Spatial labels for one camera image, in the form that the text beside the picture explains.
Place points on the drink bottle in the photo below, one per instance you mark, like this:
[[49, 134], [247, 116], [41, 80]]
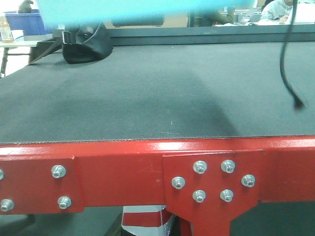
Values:
[[5, 30]]

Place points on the seated person in green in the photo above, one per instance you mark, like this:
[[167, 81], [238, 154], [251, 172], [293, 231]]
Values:
[[208, 18]]

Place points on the blue crate on table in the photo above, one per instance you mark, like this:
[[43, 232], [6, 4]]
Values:
[[30, 23]]

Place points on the black bag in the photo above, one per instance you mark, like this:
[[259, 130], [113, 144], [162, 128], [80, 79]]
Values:
[[81, 44]]

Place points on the red white striped barrier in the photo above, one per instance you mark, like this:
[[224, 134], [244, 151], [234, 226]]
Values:
[[150, 220]]

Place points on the light teal plastic bin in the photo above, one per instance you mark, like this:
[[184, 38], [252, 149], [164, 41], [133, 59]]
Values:
[[81, 12]]

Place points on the black conveyor belt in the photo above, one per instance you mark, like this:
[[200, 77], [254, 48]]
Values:
[[161, 92]]

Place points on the red conveyor frame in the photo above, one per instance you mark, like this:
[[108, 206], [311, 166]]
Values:
[[207, 182]]

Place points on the seated person in grey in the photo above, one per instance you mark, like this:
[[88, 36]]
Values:
[[277, 10]]

